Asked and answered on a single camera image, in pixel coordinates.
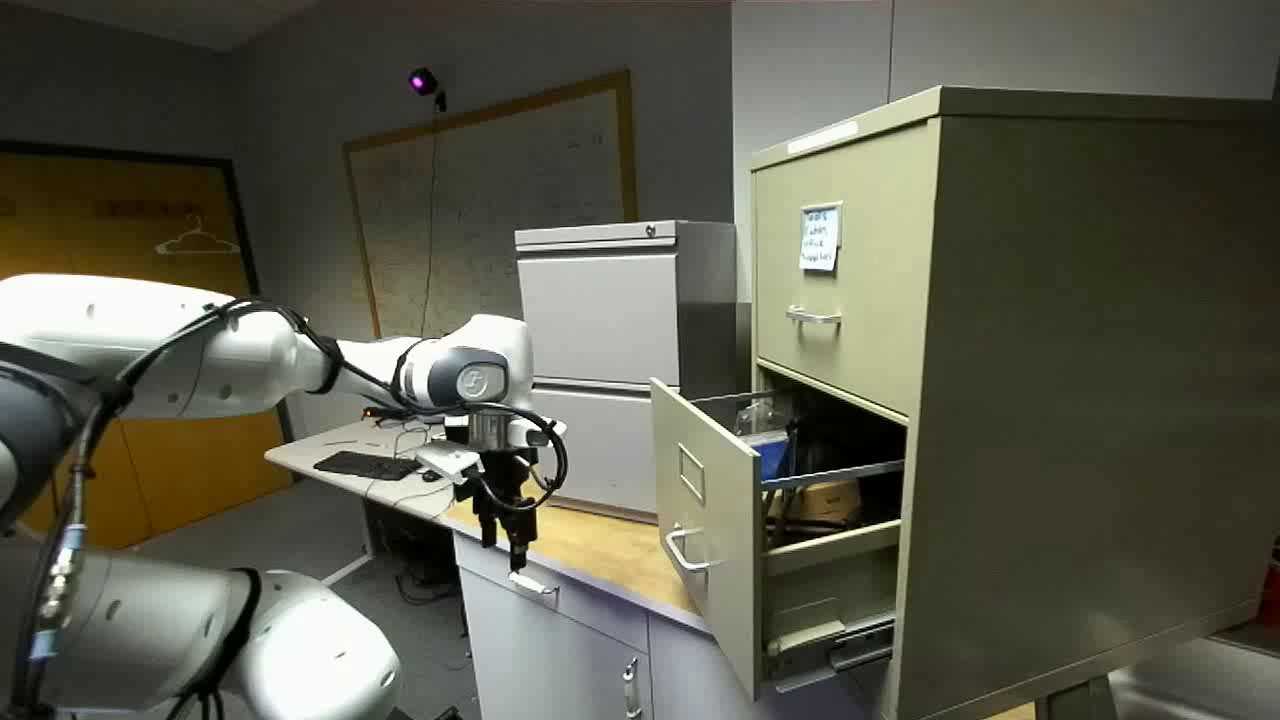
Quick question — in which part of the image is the white drawer label card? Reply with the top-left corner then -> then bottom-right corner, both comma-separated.
798,202 -> 845,275

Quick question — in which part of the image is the yellow wooden door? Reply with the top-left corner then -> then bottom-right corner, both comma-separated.
0,139 -> 294,553

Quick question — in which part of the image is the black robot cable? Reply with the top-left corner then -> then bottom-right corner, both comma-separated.
471,405 -> 571,516

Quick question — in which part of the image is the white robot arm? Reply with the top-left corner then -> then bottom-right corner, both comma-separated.
0,271 -> 531,720

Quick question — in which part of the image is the wood framed whiteboard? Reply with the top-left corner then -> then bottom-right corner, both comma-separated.
344,73 -> 636,334

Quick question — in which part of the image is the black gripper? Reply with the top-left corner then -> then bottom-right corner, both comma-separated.
469,409 -> 536,572

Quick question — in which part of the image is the wooden top desk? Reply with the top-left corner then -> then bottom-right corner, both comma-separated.
266,418 -> 750,720

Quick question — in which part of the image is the purple lit wall camera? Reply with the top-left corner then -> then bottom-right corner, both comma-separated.
405,69 -> 446,113

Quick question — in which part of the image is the beige top file drawer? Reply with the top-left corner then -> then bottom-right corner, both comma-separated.
750,119 -> 941,418

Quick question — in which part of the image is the grey lateral file cabinet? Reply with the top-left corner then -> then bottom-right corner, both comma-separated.
515,221 -> 740,516

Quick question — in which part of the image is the beige file drawer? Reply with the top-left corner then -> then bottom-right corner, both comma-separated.
750,119 -> 941,418
652,379 -> 905,696

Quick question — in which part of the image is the beige file cabinet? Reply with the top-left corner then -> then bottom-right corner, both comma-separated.
776,87 -> 1280,720

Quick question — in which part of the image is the black keyboard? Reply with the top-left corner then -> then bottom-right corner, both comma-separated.
310,453 -> 420,479

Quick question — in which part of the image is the beige bottom file drawer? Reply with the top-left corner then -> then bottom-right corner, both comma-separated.
652,379 -> 905,696

